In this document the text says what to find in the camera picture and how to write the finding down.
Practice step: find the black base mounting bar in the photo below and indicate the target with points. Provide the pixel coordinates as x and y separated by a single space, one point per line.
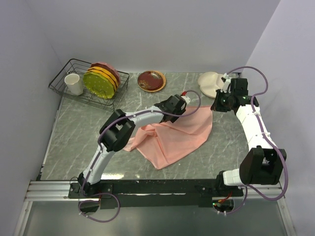
154 193

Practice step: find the orange plate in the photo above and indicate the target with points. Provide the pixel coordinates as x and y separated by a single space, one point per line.
106 74

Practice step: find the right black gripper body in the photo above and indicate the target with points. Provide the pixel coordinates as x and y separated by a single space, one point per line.
223 101

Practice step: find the dark red decorated plate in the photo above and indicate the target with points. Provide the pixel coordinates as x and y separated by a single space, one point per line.
151 81

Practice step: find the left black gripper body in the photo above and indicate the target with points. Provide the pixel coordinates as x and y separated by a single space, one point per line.
178 112

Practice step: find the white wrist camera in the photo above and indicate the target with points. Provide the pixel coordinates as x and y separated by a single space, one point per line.
185 97
226 82

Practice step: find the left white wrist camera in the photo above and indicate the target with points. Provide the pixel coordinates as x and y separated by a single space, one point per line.
185 97

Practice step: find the aluminium frame rail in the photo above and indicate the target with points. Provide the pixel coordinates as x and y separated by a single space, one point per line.
41 191

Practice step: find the cream divided plate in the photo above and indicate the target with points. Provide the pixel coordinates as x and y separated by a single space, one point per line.
209 82

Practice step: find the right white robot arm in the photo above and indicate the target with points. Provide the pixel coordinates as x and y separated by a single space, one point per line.
265 162

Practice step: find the pink satin napkin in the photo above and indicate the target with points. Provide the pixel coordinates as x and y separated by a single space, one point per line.
166 143

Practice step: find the dark pink plate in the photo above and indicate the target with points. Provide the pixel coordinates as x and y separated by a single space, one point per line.
109 68

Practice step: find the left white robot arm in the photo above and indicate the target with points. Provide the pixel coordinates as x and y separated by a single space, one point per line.
117 131

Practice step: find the green polka dot plate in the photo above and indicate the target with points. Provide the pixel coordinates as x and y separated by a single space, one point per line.
98 85

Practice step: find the white cup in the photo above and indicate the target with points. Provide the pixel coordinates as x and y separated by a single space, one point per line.
74 84

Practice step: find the black wire dish rack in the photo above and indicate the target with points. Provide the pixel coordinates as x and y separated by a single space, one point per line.
79 67

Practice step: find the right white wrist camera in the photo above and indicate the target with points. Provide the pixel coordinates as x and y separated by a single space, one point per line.
226 82

